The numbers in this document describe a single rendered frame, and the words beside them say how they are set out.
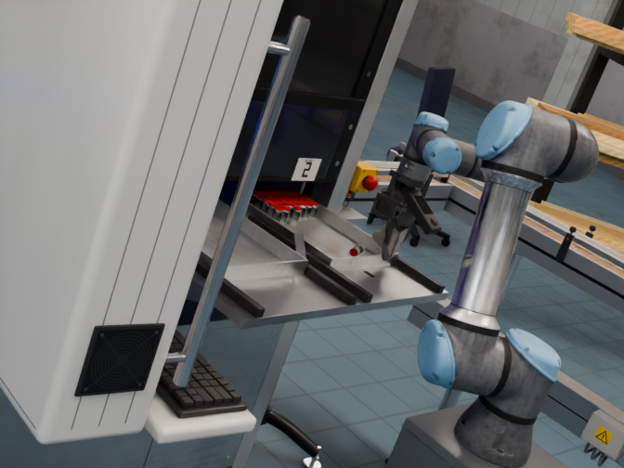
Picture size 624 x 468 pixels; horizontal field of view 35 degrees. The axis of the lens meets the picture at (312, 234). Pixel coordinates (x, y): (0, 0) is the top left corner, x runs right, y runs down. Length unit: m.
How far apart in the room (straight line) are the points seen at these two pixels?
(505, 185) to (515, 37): 9.74
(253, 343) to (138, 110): 1.43
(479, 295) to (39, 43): 0.87
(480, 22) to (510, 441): 10.09
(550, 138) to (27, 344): 0.96
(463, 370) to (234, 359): 0.94
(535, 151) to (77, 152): 0.83
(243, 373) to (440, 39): 9.70
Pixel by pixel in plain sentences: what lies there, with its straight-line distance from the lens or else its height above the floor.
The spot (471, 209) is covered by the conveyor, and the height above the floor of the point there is 0.89.
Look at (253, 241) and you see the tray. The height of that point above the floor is 0.88.
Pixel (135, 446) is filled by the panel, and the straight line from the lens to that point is 2.54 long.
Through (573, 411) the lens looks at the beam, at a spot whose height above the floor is 0.49.
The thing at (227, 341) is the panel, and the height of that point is 0.53.
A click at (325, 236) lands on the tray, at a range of 2.43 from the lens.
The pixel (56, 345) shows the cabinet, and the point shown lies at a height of 0.96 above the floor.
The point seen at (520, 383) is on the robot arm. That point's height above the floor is 0.96.
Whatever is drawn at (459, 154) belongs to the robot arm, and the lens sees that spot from 2.16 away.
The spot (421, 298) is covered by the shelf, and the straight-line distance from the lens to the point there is 2.30.
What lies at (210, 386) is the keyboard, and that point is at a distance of 1.69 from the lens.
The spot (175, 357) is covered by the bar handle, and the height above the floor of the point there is 0.93.
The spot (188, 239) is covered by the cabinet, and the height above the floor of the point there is 1.14.
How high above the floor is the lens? 1.64
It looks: 18 degrees down
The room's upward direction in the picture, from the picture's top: 20 degrees clockwise
